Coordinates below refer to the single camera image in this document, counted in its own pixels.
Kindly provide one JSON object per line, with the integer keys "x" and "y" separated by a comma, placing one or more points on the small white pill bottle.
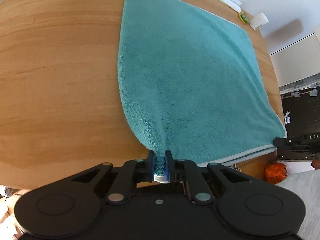
{"x": 259, "y": 20}

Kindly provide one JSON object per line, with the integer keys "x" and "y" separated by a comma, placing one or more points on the grey sleeve forearm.
{"x": 307, "y": 186}

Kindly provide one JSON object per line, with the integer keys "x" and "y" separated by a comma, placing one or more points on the orange object on floor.
{"x": 275, "y": 173}

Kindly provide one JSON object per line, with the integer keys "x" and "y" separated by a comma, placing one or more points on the teal towel white trim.
{"x": 190, "y": 83}

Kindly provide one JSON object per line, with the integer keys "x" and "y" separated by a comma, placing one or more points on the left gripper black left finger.
{"x": 130, "y": 174}

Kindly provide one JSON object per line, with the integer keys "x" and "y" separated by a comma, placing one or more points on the green round small object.
{"x": 243, "y": 17}

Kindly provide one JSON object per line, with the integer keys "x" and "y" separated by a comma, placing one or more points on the person right hand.
{"x": 315, "y": 164}

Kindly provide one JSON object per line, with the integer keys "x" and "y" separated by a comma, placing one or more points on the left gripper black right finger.
{"x": 187, "y": 172}

